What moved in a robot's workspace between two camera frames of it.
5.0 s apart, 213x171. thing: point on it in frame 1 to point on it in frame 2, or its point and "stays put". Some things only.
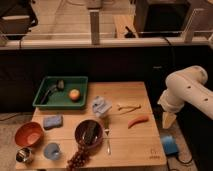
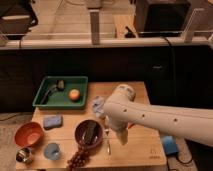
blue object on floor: x=170 y=145 stays put
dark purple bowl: x=89 y=132 stays put
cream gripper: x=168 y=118 to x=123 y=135
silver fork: x=107 y=132 stays put
